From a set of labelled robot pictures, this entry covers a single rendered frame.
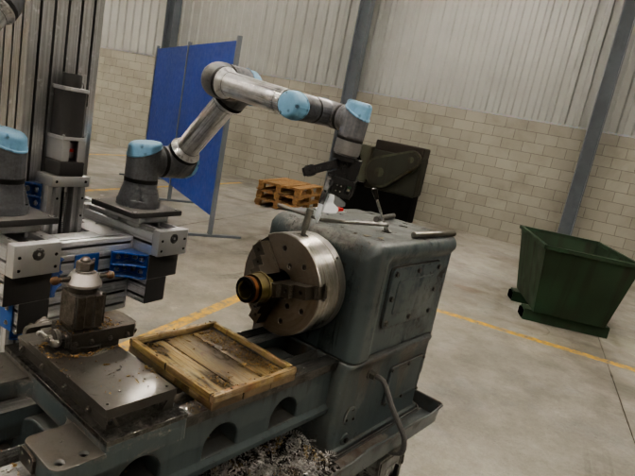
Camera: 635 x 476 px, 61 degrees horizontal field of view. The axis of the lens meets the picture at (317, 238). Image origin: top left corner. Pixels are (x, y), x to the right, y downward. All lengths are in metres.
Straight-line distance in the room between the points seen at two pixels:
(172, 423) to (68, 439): 0.20
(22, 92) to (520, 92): 10.34
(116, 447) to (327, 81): 11.56
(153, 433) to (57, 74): 1.20
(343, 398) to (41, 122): 1.29
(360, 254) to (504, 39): 10.26
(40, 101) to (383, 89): 10.41
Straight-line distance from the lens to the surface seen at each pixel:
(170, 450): 1.37
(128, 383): 1.23
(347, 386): 1.76
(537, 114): 11.43
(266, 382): 1.46
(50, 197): 1.91
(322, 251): 1.58
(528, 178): 11.36
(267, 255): 1.61
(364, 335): 1.69
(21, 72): 1.91
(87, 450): 1.16
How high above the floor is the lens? 1.57
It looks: 12 degrees down
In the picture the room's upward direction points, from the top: 11 degrees clockwise
